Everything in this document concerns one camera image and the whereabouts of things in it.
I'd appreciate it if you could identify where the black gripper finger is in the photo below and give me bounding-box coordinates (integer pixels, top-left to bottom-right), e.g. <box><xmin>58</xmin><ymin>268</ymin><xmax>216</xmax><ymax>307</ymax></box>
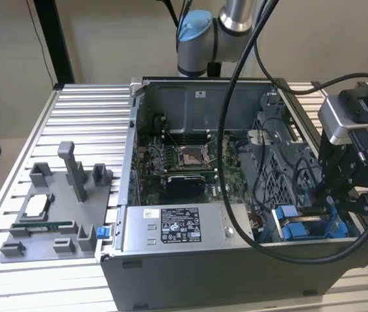
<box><xmin>313</xmin><ymin>168</ymin><xmax>337</xmax><ymax>204</ymax></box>
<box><xmin>346</xmin><ymin>188</ymin><xmax>368</xmax><ymax>217</ymax></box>

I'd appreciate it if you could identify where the black disk wire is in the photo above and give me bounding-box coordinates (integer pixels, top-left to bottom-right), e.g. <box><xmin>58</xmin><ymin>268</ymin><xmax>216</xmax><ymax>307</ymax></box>
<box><xmin>252</xmin><ymin>118</ymin><xmax>294</xmax><ymax>209</ymax></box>
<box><xmin>295</xmin><ymin>155</ymin><xmax>320</xmax><ymax>204</ymax></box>

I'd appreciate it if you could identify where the empty blue disk carrier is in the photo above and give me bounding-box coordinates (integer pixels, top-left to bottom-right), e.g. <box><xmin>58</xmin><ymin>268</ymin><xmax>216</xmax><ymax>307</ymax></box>
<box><xmin>281</xmin><ymin>222</ymin><xmax>347</xmax><ymax>242</ymax></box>

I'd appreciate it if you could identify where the grey disk bay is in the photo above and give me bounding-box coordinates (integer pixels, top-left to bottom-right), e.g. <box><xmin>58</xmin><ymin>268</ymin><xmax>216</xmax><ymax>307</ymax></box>
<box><xmin>270</xmin><ymin>207</ymin><xmax>350</xmax><ymax>243</ymax></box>

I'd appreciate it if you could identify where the grey perforated drive cage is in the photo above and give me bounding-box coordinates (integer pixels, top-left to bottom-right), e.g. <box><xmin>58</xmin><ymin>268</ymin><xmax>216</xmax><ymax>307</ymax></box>
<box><xmin>239</xmin><ymin>92</ymin><xmax>321</xmax><ymax>209</ymax></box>

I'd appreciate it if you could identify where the green motherboard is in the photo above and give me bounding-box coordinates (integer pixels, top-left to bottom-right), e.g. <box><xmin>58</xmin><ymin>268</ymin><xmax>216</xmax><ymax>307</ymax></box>
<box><xmin>137</xmin><ymin>129</ymin><xmax>253</xmax><ymax>207</ymax></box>

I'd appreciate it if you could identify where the CPU socket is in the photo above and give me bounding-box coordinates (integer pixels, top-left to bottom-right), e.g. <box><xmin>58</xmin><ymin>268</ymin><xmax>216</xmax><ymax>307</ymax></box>
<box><xmin>177</xmin><ymin>146</ymin><xmax>213</xmax><ymax>170</ymax></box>

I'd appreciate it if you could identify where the black graphics card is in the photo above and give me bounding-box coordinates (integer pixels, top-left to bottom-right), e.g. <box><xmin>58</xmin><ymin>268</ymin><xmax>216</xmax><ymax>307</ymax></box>
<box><xmin>163</xmin><ymin>174</ymin><xmax>207</xmax><ymax>199</ymax></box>

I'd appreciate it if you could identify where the open black PC case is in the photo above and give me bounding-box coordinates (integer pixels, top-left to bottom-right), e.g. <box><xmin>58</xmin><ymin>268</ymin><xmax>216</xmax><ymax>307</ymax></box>
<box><xmin>101</xmin><ymin>76</ymin><xmax>368</xmax><ymax>312</ymax></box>

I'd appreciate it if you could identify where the silver power supply unit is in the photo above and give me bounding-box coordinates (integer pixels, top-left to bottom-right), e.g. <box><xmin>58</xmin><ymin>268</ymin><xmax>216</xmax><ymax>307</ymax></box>
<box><xmin>122</xmin><ymin>203</ymin><xmax>256</xmax><ymax>254</ymax></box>

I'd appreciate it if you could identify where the small blue plastic clip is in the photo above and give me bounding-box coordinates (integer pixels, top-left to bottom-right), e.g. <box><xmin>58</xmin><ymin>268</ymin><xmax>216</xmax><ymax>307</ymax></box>
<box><xmin>95</xmin><ymin>226</ymin><xmax>111</xmax><ymax>241</ymax></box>

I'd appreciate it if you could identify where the grey parts rack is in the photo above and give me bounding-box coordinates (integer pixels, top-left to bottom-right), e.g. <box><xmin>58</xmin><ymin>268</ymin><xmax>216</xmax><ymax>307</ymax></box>
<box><xmin>0</xmin><ymin>141</ymin><xmax>115</xmax><ymax>264</ymax></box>

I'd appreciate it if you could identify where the green RAM stick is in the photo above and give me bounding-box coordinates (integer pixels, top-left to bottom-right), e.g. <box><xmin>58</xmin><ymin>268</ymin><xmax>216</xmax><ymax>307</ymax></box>
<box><xmin>12</xmin><ymin>220</ymin><xmax>77</xmax><ymax>228</ymax></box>

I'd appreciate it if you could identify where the silver CPU chip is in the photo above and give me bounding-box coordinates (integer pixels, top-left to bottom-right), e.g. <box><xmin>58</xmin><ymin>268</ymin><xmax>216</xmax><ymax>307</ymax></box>
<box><xmin>23</xmin><ymin>194</ymin><xmax>50</xmax><ymax>218</ymax></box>

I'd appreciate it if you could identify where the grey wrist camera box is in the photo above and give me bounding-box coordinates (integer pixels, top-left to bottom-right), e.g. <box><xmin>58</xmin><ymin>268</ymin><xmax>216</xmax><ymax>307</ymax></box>
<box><xmin>317</xmin><ymin>96</ymin><xmax>368</xmax><ymax>146</ymax></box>

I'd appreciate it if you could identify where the braided power cable bundle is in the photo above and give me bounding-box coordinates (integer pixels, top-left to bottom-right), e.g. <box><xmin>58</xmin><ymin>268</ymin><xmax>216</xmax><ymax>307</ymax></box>
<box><xmin>248</xmin><ymin>209</ymin><xmax>269</xmax><ymax>233</ymax></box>

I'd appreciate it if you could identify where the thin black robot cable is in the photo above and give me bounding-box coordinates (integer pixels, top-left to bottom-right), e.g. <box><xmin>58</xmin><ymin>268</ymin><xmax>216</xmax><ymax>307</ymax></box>
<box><xmin>254</xmin><ymin>0</ymin><xmax>368</xmax><ymax>87</ymax></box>

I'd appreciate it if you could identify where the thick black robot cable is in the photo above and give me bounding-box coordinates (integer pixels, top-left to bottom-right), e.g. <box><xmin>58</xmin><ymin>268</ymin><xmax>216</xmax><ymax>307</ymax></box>
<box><xmin>218</xmin><ymin>0</ymin><xmax>368</xmax><ymax>265</ymax></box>

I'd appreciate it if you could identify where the metal socket cover frame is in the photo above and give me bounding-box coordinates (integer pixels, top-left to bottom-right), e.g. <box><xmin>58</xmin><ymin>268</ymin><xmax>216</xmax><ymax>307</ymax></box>
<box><xmin>205</xmin><ymin>135</ymin><xmax>230</xmax><ymax>163</ymax></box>

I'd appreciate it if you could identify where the black vertical post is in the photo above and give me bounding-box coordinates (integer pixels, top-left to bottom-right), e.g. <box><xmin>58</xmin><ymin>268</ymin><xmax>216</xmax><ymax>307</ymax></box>
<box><xmin>33</xmin><ymin>0</ymin><xmax>76</xmax><ymax>85</ymax></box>

